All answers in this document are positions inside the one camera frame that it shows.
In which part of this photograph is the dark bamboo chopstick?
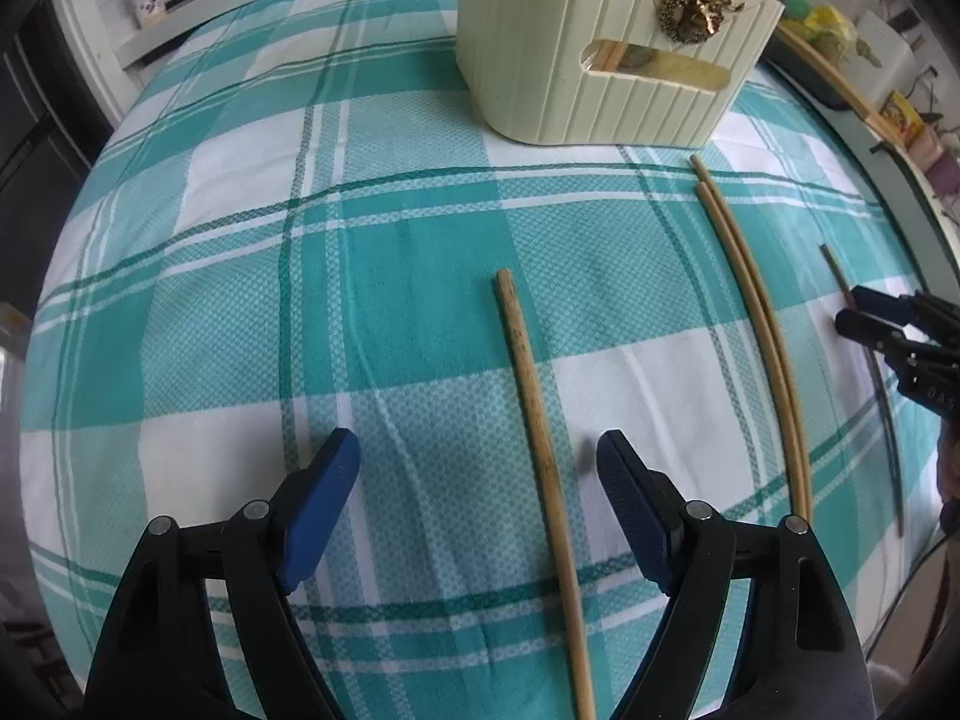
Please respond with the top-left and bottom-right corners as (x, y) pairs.
(818, 242), (905, 538)

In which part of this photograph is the person's right hand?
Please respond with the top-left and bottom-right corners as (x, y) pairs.
(937, 422), (960, 504)

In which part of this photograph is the yellow snack packet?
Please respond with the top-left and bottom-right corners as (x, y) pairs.
(880, 89), (924, 146)

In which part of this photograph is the wooden cutting board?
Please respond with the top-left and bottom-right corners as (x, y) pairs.
(775, 23), (905, 149)

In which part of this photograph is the white knife block holder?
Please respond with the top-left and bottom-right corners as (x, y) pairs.
(856, 0), (921, 89)

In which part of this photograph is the plastic bag with sponges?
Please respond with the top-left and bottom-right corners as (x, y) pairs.
(781, 0), (857, 65)

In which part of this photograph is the teal plaid tablecloth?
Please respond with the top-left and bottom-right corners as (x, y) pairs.
(20, 0), (944, 718)

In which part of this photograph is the cream utensil holder box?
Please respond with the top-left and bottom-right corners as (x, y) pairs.
(455, 0), (782, 148)

